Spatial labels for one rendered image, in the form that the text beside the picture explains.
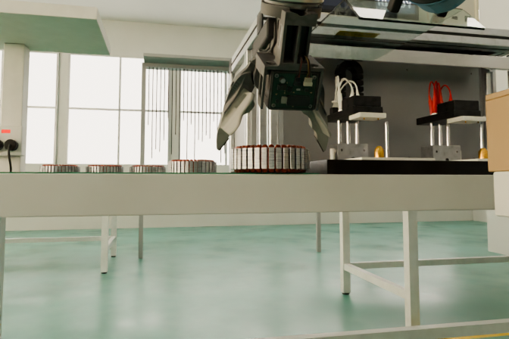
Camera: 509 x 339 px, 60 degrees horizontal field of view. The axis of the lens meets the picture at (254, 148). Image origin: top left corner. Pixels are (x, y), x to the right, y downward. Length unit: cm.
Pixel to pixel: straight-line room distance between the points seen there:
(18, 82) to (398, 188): 124
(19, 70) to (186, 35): 615
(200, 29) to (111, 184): 716
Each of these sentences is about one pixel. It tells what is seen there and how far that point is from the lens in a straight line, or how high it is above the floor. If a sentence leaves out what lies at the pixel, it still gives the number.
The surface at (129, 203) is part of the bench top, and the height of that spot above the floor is 71.
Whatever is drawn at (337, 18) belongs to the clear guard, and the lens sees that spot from 92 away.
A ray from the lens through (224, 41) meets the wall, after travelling 766.
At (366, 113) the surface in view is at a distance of 94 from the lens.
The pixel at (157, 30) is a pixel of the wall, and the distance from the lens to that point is 761.
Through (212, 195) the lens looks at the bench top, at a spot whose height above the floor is 72.
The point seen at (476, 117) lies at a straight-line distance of 108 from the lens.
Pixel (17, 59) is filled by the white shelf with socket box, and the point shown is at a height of 112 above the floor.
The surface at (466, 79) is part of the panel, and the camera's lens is 138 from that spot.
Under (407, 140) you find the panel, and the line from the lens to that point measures 125.
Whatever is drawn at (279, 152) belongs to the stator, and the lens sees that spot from 57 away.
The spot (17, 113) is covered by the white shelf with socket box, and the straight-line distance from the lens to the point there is 156.
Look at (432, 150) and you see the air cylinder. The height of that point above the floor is 81.
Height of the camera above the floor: 74
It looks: 4 degrees up
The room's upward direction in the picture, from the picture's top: straight up
